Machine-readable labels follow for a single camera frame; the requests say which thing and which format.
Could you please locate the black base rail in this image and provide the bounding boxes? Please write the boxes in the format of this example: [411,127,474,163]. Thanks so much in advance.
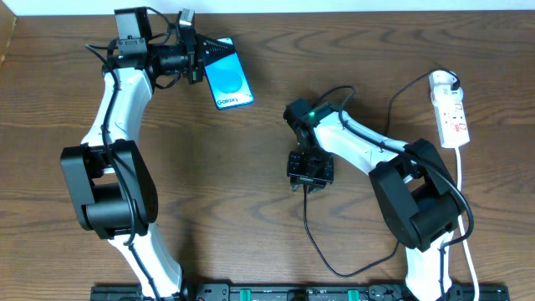
[89,283,512,301]

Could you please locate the black charger cable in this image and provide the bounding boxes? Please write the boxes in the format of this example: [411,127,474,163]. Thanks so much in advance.
[302,68,461,279]

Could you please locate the blue Galaxy smartphone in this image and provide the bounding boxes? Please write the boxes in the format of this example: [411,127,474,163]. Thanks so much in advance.
[205,37,254,110]

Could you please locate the white power strip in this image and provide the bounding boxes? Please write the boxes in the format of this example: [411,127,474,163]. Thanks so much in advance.
[429,69,471,149]

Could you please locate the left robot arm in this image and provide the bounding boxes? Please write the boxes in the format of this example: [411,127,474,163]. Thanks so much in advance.
[60,7,235,300]

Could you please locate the white charger plug adapter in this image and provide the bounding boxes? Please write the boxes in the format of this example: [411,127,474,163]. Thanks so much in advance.
[428,69,463,107]

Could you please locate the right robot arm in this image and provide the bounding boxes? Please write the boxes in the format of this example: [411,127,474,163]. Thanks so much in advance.
[283,99,471,300]

